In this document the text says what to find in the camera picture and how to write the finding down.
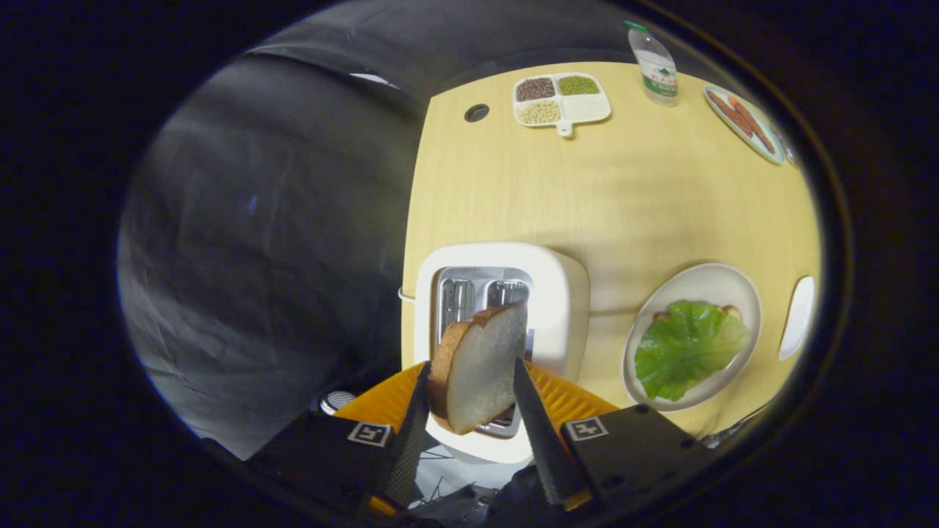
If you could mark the green lettuce leaf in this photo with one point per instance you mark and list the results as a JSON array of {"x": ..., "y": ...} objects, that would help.
[{"x": 686, "y": 352}]

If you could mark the pale green round plate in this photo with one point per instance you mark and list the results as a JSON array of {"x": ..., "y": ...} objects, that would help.
[{"x": 763, "y": 150}]

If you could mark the clear plastic water bottle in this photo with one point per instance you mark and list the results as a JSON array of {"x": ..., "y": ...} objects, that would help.
[{"x": 656, "y": 70}]

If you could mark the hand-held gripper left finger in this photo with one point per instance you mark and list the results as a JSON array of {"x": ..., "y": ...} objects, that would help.
[{"x": 403, "y": 455}]

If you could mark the toast bread slice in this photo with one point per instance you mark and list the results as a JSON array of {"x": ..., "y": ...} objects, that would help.
[{"x": 480, "y": 367}]

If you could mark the white square plate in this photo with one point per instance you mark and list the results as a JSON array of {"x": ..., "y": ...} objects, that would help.
[{"x": 798, "y": 319}]

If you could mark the white round plate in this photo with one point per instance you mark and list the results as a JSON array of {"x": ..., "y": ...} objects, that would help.
[{"x": 704, "y": 282}]

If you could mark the dark striped object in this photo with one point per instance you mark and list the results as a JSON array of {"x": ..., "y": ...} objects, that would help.
[{"x": 337, "y": 401}]

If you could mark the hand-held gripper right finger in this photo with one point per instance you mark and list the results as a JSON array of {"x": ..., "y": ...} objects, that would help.
[{"x": 543, "y": 440}]

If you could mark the white divided bean tray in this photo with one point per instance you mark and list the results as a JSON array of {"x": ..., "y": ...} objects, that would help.
[{"x": 587, "y": 108}]

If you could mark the white toaster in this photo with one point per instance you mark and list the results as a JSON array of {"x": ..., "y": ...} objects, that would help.
[{"x": 561, "y": 293}]

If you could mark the brown meat piece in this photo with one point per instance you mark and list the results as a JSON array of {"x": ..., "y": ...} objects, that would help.
[
  {"x": 752, "y": 125},
  {"x": 730, "y": 114}
]

